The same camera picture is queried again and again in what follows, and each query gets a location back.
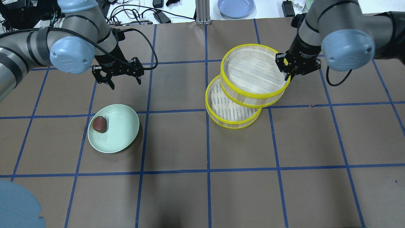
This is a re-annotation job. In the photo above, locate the brown bun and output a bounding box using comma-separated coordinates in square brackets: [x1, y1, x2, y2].
[92, 116, 108, 133]

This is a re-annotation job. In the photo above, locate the yellow steamer basket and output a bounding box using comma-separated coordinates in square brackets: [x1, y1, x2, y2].
[219, 44, 290, 109]

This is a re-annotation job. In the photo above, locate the aluminium frame post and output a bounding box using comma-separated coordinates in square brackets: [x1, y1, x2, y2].
[195, 0, 211, 25]

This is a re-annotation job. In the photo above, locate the yellow steamer with cloth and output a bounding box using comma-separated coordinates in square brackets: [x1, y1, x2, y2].
[204, 76, 262, 129]

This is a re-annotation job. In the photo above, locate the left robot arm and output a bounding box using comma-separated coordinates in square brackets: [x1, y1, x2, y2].
[0, 0, 146, 100]

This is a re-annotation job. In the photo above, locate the black power adapter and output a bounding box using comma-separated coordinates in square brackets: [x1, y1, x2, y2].
[153, 11, 171, 24]

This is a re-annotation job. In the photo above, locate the light green plate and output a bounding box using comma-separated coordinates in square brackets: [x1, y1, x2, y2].
[87, 104, 140, 153]

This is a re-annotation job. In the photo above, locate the blue plate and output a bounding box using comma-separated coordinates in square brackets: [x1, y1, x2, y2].
[217, 0, 255, 19]

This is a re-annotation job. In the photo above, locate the black power brick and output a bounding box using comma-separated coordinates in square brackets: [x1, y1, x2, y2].
[282, 0, 295, 17]

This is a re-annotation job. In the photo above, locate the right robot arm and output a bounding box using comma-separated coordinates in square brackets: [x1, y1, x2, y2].
[275, 0, 405, 80]

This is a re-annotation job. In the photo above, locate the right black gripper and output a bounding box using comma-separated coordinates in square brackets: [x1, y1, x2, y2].
[275, 47, 321, 82]

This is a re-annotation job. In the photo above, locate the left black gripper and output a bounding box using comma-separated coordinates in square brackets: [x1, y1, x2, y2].
[92, 57, 144, 90]

